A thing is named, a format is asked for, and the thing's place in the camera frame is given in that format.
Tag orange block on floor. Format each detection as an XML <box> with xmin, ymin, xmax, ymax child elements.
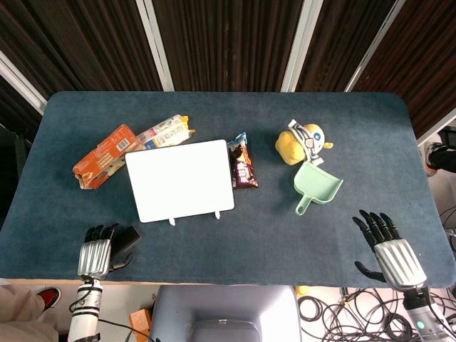
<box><xmin>129</xmin><ymin>308</ymin><xmax>153</xmax><ymax>339</ymax></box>

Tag black tangled floor cables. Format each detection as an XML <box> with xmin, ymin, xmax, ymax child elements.
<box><xmin>297</xmin><ymin>286</ymin><xmax>456</xmax><ymax>342</ymax></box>

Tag small black box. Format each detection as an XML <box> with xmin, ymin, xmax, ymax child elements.
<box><xmin>110</xmin><ymin>225</ymin><xmax>143</xmax><ymax>258</ymax></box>

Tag white whiteboard on stand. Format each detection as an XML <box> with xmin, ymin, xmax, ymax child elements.
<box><xmin>124</xmin><ymin>139</ymin><xmax>236</xmax><ymax>227</ymax></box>

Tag yellow plush duck toy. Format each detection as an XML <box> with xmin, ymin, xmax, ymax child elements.
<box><xmin>274</xmin><ymin>119</ymin><xmax>334</xmax><ymax>167</ymax></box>

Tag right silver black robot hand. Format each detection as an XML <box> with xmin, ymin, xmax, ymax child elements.
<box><xmin>351</xmin><ymin>209</ymin><xmax>428</xmax><ymax>292</ymax></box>

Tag mint green plastic dustpan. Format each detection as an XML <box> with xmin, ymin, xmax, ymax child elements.
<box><xmin>294</xmin><ymin>160</ymin><xmax>344</xmax><ymax>217</ymax></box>

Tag black white shoe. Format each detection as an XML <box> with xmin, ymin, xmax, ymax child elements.
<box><xmin>424</xmin><ymin>141</ymin><xmax>456</xmax><ymax>177</ymax></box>

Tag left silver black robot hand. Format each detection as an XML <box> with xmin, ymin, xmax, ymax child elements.
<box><xmin>77</xmin><ymin>223</ymin><xmax>135</xmax><ymax>281</ymax></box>

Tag dark brown snack bag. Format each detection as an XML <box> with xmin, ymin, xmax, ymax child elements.
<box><xmin>227</xmin><ymin>131</ymin><xmax>260</xmax><ymax>190</ymax></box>

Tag red black shoe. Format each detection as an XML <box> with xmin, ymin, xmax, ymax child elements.
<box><xmin>36</xmin><ymin>286</ymin><xmax>62</xmax><ymax>312</ymax></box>

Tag beige trouser leg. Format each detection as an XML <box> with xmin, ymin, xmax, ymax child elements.
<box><xmin>0</xmin><ymin>284</ymin><xmax>60</xmax><ymax>342</ymax></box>

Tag white yellow snack packet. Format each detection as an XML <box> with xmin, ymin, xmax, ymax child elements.
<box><xmin>136</xmin><ymin>114</ymin><xmax>197</xmax><ymax>150</ymax></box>

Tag dark blue table cloth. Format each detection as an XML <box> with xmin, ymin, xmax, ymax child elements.
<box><xmin>0</xmin><ymin>90</ymin><xmax>452</xmax><ymax>289</ymax></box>

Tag orange cardboard snack box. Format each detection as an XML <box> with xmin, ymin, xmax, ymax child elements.
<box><xmin>72</xmin><ymin>123</ymin><xmax>145</xmax><ymax>191</ymax></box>

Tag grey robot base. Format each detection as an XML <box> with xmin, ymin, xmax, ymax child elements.
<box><xmin>149</xmin><ymin>284</ymin><xmax>302</xmax><ymax>342</ymax></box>

